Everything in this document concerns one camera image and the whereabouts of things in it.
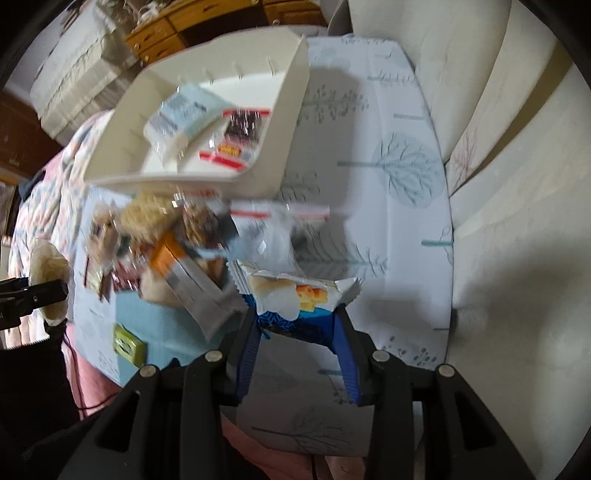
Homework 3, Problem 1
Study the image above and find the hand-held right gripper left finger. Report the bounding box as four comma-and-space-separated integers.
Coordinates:
58, 313, 262, 480

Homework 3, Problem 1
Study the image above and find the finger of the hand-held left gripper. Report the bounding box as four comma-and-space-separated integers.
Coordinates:
0, 277, 28, 298
0, 278, 69, 329

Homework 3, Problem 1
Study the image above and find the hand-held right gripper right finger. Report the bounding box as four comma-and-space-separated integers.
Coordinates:
330, 309, 536, 480

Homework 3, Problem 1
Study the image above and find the clear packet cream snack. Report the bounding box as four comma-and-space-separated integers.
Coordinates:
28, 240, 72, 326

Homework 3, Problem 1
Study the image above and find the blue white cracker packet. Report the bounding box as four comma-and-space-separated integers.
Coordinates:
226, 258, 361, 344

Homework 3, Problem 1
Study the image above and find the white plastic bin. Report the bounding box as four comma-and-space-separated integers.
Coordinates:
83, 25, 311, 204

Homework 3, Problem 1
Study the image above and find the orange grey snack packet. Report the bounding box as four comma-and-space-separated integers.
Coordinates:
150, 231, 247, 340

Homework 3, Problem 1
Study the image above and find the dark red snack packet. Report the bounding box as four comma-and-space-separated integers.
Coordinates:
111, 261, 141, 294

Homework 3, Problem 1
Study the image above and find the floral blanket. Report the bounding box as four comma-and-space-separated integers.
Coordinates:
9, 111, 116, 324

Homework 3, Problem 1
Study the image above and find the pink blanket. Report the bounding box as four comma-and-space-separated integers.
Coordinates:
65, 323, 370, 480

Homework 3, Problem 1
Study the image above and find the small green box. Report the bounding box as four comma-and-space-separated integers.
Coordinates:
115, 323, 147, 367

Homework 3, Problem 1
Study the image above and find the black clothing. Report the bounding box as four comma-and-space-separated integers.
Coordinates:
0, 323, 134, 480

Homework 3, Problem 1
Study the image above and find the clear red-striped white snack packet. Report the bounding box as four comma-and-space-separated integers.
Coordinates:
229, 200, 331, 273

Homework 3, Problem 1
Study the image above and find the tree-print tablecloth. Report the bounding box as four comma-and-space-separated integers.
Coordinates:
74, 36, 455, 457

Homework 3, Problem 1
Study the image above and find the brown wooden door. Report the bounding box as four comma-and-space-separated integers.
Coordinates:
0, 90, 61, 174

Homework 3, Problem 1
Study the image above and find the red-edged clear dark snack packet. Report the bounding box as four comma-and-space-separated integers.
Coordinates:
198, 108, 273, 169

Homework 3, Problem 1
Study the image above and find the white lace cloth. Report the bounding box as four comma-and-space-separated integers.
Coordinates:
30, 0, 139, 139

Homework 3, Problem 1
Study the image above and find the light blue white snack packet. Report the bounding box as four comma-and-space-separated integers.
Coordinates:
143, 85, 222, 162

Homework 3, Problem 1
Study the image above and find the wooden dresser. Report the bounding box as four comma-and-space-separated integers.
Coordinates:
127, 0, 326, 61

